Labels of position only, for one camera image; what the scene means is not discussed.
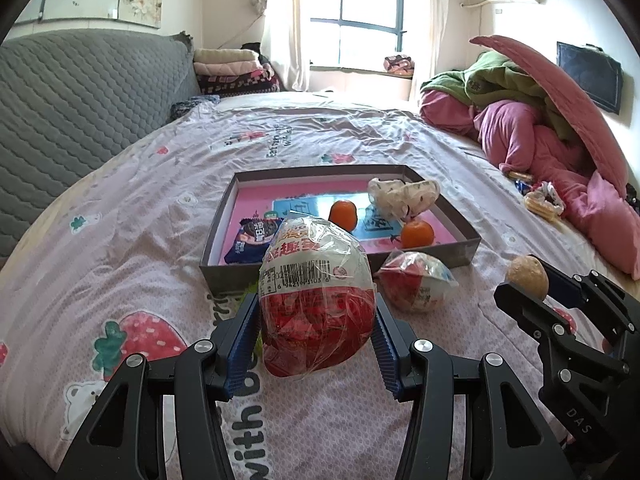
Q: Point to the small blue snack packet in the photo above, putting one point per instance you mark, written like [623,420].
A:
[523,187]

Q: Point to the orange tangerine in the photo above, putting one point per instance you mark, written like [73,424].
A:
[343,213]
[417,234]

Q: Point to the white patterned bag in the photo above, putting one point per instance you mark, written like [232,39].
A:
[550,192]

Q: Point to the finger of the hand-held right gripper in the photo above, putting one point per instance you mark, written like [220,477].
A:
[535,310]
[565,285]

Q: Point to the pink and blue book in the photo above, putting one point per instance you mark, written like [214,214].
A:
[255,200]

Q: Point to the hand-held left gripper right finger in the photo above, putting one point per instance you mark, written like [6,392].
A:
[387,355]

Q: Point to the black framed window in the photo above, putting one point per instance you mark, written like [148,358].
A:
[370,10]

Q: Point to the pink quilt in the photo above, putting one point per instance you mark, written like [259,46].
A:
[520,135]

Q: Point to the red white egg toy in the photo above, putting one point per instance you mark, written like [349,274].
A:
[415,285]
[315,310]

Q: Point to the green blanket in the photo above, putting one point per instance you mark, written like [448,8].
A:
[500,80]

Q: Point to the grey cardboard box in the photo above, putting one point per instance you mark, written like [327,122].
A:
[225,277]

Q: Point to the small biscuit packet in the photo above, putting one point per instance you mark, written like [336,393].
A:
[521,175]

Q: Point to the brown potato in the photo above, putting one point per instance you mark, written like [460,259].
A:
[525,272]

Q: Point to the black wall television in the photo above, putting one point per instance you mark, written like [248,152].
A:
[590,75]

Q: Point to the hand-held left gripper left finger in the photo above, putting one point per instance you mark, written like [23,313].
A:
[242,350]

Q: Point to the white wrapper packet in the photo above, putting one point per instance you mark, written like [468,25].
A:
[400,197]

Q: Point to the dark clothing pile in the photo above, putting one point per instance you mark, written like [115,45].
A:
[256,52]

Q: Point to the salmon quilted cushion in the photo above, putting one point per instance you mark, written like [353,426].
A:
[565,105]

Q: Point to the grey quilted headboard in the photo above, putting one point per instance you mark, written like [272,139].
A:
[75,100]

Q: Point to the dark blue cloth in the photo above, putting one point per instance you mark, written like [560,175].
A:
[195,107]

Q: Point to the cream curtain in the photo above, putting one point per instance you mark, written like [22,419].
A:
[285,35]
[430,25]

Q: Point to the blue cookie packet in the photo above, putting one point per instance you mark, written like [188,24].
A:
[247,240]

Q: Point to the pink folded blanket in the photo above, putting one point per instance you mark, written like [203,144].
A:
[225,68]

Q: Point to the yellow biscuit packet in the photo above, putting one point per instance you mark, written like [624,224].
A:
[540,207]

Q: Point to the checkered folded blanket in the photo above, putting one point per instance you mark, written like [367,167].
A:
[235,84]

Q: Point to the cream folded blanket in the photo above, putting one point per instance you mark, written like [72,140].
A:
[222,55]

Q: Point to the floral cloth bundle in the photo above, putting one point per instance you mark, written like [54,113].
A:
[398,64]

